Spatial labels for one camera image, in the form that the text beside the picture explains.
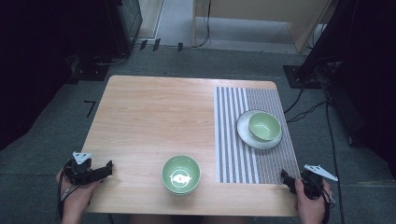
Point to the black stand base plate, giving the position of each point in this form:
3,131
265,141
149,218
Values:
90,71
300,77

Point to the black cabinet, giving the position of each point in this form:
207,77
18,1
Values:
127,21

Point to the black slanted stand post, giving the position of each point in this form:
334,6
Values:
330,34

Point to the person's right hand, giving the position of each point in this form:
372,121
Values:
311,208

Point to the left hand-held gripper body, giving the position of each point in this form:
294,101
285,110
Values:
79,171

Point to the brown white striped placemat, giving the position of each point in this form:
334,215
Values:
267,161

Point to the black tape strip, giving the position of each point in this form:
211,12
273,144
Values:
143,44
156,44
180,46

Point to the light wooden furniture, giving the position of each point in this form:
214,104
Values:
280,12

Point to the green bowl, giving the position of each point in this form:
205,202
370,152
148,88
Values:
181,175
264,126

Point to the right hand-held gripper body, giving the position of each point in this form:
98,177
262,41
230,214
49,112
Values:
313,183

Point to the white plate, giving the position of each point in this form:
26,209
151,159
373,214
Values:
244,130

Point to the person's left hand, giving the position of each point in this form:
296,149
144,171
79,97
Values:
77,196

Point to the dark curtain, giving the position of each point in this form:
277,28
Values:
370,77
37,62

